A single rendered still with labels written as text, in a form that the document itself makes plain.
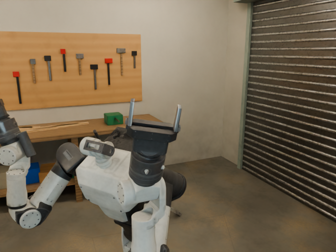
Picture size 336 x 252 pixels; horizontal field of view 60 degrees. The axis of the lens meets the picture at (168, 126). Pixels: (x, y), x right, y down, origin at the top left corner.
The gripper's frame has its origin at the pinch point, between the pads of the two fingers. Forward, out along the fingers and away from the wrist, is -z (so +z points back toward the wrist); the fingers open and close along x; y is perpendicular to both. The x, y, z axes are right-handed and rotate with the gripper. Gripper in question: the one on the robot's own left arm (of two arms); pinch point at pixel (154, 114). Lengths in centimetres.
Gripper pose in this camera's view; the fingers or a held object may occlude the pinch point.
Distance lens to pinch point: 68.2
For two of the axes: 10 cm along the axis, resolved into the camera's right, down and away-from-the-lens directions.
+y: -0.2, -4.9, 8.7
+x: -9.9, -1.3, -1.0
